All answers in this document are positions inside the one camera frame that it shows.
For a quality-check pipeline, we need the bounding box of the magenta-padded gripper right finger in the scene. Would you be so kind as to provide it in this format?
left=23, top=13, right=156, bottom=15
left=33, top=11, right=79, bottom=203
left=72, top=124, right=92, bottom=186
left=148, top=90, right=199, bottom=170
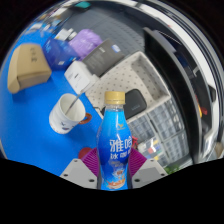
left=128, top=147, right=169, bottom=189

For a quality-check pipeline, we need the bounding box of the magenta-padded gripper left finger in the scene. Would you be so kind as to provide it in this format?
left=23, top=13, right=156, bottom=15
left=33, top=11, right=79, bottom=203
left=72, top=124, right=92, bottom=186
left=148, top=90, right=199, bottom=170
left=59, top=147, right=101, bottom=190

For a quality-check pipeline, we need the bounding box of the blue drink bottle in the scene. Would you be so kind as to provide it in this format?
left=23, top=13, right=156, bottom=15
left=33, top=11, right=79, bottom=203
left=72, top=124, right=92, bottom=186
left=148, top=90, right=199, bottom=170
left=96, top=90, right=134, bottom=192

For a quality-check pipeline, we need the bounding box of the flat round red coaster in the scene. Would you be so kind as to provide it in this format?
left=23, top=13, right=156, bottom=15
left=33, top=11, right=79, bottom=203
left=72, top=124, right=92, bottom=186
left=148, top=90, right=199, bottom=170
left=77, top=146, right=94, bottom=161

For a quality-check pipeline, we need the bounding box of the yellow multimeter with leads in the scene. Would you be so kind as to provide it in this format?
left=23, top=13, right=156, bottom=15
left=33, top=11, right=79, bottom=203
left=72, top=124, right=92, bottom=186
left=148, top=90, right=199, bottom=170
left=131, top=134, right=141, bottom=151

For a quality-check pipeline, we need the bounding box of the low grey drawer cabinet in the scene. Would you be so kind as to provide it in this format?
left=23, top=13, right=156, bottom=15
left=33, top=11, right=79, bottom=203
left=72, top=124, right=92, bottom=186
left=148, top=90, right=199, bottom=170
left=128, top=114, right=158, bottom=143

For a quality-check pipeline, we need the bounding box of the wide grey drawer cabinet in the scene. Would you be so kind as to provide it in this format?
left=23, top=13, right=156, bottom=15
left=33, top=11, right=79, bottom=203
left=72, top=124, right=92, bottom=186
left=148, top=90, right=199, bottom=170
left=146, top=99, right=186, bottom=135

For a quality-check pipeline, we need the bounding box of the black zip case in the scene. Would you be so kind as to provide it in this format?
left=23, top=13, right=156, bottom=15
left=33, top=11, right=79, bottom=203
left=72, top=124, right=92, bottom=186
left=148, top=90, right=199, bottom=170
left=99, top=88, right=148, bottom=122

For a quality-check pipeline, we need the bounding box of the metal spoon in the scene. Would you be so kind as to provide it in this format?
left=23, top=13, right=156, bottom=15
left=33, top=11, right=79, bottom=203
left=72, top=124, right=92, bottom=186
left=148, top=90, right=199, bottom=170
left=64, top=91, right=84, bottom=116

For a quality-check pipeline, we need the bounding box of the white carton box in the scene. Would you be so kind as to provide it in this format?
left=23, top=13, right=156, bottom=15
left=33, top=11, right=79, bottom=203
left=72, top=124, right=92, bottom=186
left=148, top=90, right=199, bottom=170
left=63, top=60, right=101, bottom=96

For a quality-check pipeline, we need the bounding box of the white perforated storage tray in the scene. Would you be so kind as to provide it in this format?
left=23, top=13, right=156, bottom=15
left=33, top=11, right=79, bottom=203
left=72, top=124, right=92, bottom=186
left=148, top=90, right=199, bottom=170
left=85, top=50, right=173, bottom=130

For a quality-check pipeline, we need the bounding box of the dark grey shelf unit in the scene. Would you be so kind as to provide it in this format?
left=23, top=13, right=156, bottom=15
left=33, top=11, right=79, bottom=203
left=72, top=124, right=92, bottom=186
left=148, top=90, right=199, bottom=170
left=142, top=26, right=218, bottom=165

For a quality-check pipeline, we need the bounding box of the brown cardboard box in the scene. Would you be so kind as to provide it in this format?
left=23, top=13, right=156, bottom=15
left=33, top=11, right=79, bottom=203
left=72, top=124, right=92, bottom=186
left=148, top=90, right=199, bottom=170
left=6, top=43, right=54, bottom=95

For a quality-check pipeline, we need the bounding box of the dark grey carton box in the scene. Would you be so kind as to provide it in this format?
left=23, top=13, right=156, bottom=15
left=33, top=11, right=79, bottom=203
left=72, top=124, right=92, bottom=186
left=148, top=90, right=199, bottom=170
left=81, top=37, right=126, bottom=79

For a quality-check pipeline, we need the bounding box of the blue carton box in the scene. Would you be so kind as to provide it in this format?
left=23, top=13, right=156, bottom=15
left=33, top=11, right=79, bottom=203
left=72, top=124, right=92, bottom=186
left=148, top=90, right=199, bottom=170
left=43, top=37, right=81, bottom=71

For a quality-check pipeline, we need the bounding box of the purple plastic bag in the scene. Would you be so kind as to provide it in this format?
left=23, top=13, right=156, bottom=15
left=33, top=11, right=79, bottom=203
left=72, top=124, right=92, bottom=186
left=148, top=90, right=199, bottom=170
left=67, top=28, right=104, bottom=61

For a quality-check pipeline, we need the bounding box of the teal tool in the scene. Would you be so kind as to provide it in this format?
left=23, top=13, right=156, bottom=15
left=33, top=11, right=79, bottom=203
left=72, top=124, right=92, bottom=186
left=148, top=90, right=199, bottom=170
left=73, top=1, right=92, bottom=10

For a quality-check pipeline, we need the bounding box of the white mug, brown handle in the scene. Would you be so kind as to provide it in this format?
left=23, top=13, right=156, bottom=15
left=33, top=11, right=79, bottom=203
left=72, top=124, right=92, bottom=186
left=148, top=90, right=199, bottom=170
left=48, top=93, right=93, bottom=135

